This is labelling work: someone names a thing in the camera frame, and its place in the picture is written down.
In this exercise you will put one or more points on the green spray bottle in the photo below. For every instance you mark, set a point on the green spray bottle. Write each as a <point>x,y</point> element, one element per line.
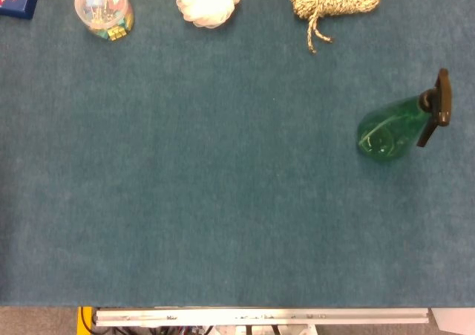
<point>389,130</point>

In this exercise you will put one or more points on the blue felt table cloth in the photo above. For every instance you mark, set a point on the blue felt table cloth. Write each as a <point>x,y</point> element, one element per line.
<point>185,164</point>

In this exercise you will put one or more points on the white mesh bath sponge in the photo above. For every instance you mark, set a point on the white mesh bath sponge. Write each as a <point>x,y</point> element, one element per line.
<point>208,2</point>

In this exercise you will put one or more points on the clear jar of binder clips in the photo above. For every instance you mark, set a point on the clear jar of binder clips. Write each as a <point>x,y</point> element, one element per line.
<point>104,10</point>

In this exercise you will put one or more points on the dark blue printed box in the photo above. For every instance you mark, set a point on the dark blue printed box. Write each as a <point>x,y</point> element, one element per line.
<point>16,2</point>

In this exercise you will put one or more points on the aluminium profile rail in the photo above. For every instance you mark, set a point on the aluminium profile rail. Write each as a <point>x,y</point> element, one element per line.
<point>259,316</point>

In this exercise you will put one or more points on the yellow frame post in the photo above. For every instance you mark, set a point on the yellow frame post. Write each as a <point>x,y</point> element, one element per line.
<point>85,321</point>

